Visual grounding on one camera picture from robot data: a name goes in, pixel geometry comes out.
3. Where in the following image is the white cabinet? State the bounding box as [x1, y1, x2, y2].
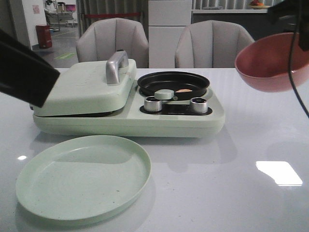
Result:
[148, 0, 192, 68]

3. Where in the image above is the grey kitchen counter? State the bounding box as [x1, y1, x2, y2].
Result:
[191, 9, 296, 40]

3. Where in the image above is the pink plastic bowl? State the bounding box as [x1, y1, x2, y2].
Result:
[235, 32, 294, 92]

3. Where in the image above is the light green round plate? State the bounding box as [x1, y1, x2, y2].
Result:
[16, 135, 151, 224]

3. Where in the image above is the beige upholstered chair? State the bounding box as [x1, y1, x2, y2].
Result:
[175, 20, 254, 68]
[76, 18, 149, 68]

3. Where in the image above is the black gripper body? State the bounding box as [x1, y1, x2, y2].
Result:
[267, 0, 309, 51]

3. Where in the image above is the black round frying pan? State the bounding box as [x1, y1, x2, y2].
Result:
[137, 71, 210, 101]

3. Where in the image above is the right beige upholstered chair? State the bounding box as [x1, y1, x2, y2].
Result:
[175, 20, 254, 68]

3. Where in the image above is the fruit plate on counter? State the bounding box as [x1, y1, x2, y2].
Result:
[248, 0, 271, 10]

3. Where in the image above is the silver control knob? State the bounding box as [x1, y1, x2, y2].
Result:
[190, 97, 208, 114]
[143, 96, 162, 112]

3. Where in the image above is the green sandwich maker lid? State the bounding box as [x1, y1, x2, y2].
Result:
[32, 51, 137, 117]

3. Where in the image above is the black cable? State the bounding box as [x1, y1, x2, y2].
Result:
[288, 0, 309, 116]

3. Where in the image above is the left silver control knob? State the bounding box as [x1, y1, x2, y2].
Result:
[143, 96, 162, 112]

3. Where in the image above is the left beige upholstered chair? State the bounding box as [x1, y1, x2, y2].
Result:
[76, 18, 149, 68]

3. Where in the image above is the right silver control knob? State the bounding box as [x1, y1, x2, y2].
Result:
[190, 97, 208, 114]

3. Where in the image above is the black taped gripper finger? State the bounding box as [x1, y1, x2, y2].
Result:
[0, 30, 60, 108]

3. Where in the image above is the green breakfast maker base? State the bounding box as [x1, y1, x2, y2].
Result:
[33, 81, 225, 138]

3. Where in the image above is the red bin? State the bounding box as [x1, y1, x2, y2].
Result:
[36, 25, 52, 48]

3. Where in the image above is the orange shrimp piece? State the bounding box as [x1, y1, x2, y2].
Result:
[176, 88, 192, 93]

